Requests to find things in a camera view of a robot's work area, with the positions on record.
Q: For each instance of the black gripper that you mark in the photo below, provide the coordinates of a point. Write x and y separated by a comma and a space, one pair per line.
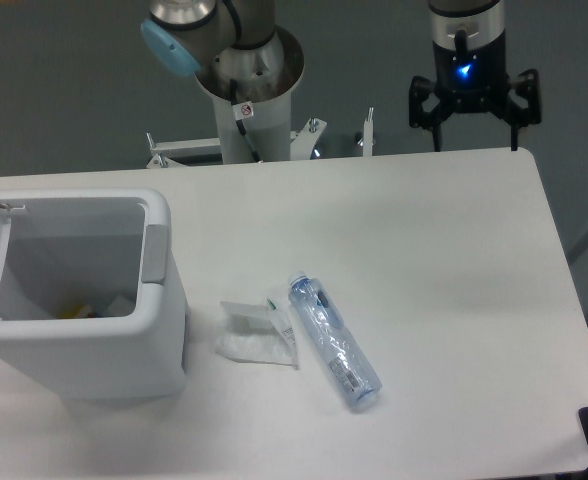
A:
470, 75

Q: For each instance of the clear blue plastic bottle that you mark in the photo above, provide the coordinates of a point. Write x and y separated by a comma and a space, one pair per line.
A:
348, 366

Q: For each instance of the white plastic wrapper bag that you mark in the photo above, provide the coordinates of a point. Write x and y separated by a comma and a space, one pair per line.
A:
257, 332

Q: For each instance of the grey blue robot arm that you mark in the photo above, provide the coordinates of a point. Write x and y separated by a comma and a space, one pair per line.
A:
186, 36

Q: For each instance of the white plastic trash can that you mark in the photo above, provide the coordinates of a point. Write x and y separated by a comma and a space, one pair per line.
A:
110, 248

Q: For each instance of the yellow trash in can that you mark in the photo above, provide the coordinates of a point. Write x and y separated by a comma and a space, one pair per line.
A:
76, 311

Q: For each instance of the white metal base frame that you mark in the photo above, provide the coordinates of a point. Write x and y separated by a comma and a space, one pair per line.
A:
304, 145

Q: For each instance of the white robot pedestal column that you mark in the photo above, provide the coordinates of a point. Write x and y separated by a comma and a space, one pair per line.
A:
254, 115

